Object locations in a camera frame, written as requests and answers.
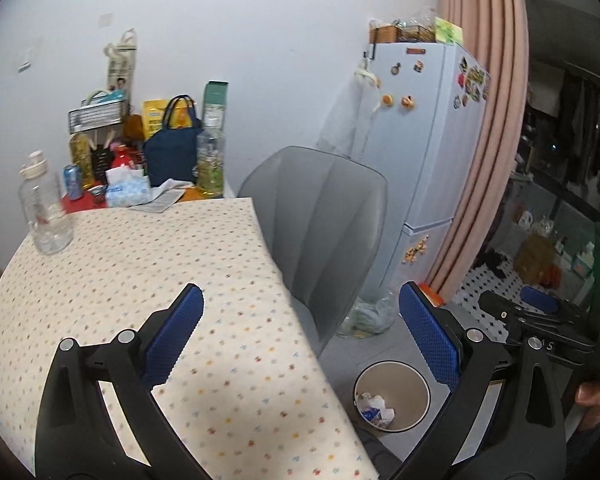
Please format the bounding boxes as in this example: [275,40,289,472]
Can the white paper carrier bag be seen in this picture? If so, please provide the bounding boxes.
[102,28,137,94]

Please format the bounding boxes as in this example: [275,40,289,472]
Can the clear water jug white lid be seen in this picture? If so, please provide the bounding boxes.
[18,151,73,255]

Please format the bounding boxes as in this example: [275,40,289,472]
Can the person's right hand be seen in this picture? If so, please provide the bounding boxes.
[576,382,600,431]

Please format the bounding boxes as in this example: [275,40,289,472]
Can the large tea bottle right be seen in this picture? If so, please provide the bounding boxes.
[196,116,225,198]

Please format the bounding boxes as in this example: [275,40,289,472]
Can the white papers on table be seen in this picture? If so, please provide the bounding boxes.
[130,179,194,214]

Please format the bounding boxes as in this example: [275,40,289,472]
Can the blue tissue pack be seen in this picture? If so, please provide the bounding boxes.
[106,165,151,208]

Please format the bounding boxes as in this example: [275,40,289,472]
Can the grey upholstered chair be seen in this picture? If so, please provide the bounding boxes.
[238,146,388,356]

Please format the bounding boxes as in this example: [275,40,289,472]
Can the blue drink can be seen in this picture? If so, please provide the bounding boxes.
[62,164,84,202]

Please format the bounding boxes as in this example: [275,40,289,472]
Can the black wire basket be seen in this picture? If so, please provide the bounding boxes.
[68,99,128,134]

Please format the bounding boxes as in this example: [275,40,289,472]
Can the pink curtain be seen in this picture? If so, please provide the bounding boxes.
[424,0,531,302]

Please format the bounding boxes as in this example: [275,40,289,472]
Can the basket on fridge top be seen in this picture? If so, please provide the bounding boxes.
[368,20,436,44]

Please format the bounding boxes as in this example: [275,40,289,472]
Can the white trash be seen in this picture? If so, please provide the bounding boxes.
[355,392,396,429]

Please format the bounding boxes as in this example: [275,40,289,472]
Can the beige round trash bin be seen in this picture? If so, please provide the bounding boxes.
[352,360,431,434]

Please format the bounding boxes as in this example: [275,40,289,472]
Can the green tall box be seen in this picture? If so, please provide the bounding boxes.
[202,80,228,129]

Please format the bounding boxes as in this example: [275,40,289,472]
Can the floral dotted tablecloth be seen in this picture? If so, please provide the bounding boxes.
[0,198,377,479]

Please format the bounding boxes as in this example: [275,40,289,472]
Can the tea bottle left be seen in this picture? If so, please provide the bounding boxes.
[69,133,95,190]

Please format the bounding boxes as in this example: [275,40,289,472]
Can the navy blue tote bag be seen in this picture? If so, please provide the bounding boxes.
[143,94,202,188]

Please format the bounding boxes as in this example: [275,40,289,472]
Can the white refrigerator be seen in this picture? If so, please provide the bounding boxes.
[319,40,492,296]

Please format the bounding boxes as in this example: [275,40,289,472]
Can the yellow snack packet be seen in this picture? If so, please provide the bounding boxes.
[142,99,196,140]

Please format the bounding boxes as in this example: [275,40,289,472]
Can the orange white cardboard box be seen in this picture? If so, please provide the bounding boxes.
[418,283,445,308]

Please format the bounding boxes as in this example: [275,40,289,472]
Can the clear plastic bag on floor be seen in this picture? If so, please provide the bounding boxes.
[337,290,398,339]

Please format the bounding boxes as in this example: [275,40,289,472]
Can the brown cardboard box on shelf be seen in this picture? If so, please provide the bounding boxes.
[514,233,555,285]

